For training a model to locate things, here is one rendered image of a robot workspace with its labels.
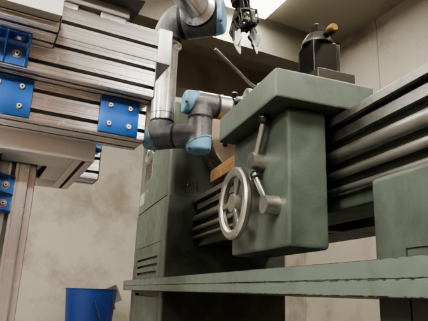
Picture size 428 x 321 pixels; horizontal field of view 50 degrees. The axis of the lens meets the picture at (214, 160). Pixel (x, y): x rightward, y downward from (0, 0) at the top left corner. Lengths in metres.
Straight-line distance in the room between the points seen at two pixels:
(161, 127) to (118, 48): 0.40
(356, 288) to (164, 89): 1.01
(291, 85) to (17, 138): 0.60
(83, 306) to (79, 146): 2.98
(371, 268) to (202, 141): 0.86
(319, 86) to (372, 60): 4.03
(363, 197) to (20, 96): 0.70
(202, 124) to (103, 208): 3.36
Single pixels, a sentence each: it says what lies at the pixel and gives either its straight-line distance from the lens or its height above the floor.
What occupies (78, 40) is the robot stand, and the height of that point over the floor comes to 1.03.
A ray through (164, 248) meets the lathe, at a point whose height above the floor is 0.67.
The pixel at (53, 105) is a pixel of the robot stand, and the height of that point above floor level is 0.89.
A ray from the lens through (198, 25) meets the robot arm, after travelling 1.47.
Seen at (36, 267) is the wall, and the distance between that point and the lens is 4.50.
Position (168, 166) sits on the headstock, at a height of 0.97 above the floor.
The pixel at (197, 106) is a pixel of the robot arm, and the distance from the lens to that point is 1.39.
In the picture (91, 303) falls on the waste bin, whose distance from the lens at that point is 4.01.
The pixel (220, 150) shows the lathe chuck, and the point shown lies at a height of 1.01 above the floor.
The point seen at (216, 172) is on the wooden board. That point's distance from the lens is 1.46.
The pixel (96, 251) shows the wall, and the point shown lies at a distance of 4.60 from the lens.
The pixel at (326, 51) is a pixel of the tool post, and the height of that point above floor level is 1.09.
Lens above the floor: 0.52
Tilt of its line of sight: 16 degrees up
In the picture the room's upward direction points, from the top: 2 degrees clockwise
